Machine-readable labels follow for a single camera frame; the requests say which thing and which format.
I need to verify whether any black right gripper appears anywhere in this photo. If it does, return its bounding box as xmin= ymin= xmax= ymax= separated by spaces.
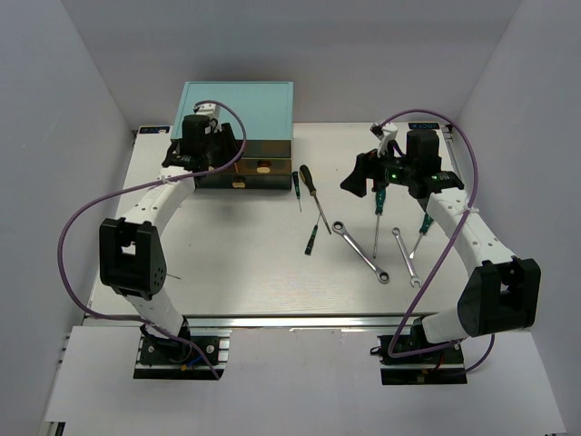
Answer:
xmin=340 ymin=140 xmax=416 ymax=198

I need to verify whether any transparent drawer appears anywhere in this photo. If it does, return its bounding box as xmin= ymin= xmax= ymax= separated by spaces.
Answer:
xmin=235 ymin=158 xmax=292 ymax=175
xmin=243 ymin=140 xmax=292 ymax=159
xmin=195 ymin=173 xmax=292 ymax=191

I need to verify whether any black yellow large screwdriver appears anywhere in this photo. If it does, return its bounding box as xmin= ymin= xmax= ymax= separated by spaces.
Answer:
xmin=299 ymin=164 xmax=332 ymax=234

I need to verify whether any small black green precision screwdriver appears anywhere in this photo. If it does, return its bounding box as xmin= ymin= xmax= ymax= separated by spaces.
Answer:
xmin=304 ymin=224 xmax=319 ymax=255

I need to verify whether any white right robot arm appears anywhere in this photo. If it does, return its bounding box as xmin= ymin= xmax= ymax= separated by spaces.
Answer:
xmin=340 ymin=124 xmax=541 ymax=362

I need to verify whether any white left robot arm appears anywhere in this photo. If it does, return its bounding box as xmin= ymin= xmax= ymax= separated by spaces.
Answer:
xmin=99 ymin=114 xmax=240 ymax=362

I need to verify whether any small precision screwdriver by cabinet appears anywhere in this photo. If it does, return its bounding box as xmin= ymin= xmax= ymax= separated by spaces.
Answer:
xmin=291 ymin=171 xmax=302 ymax=212

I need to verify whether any small combination wrench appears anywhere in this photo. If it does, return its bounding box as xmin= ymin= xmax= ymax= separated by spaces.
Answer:
xmin=391 ymin=227 xmax=422 ymax=287

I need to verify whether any teal drawer cabinet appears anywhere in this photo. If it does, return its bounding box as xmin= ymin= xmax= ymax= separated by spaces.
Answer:
xmin=171 ymin=82 xmax=293 ymax=174

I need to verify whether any large ratchet combination wrench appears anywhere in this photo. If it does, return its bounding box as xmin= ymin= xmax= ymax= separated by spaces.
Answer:
xmin=332 ymin=221 xmax=389 ymax=284

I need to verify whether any green handled long screwdriver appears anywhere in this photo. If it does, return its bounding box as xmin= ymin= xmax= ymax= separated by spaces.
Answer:
xmin=372 ymin=189 xmax=386 ymax=259

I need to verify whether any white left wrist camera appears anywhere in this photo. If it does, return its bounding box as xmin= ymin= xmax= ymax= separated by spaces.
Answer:
xmin=192 ymin=103 xmax=220 ymax=119

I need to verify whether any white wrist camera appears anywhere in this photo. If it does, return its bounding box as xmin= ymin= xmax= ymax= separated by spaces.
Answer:
xmin=369 ymin=123 xmax=399 ymax=157
xmin=192 ymin=103 xmax=220 ymax=119

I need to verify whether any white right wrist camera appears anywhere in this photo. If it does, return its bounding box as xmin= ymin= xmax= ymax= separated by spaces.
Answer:
xmin=369 ymin=123 xmax=399 ymax=157

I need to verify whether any green handled short screwdriver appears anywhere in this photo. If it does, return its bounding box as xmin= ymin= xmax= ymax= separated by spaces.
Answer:
xmin=409 ymin=213 xmax=433 ymax=259

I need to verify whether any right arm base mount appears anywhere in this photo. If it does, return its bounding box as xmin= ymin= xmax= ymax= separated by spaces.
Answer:
xmin=369 ymin=335 xmax=468 ymax=386

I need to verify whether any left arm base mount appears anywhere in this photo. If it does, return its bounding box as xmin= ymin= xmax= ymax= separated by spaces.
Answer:
xmin=133 ymin=327 xmax=230 ymax=381

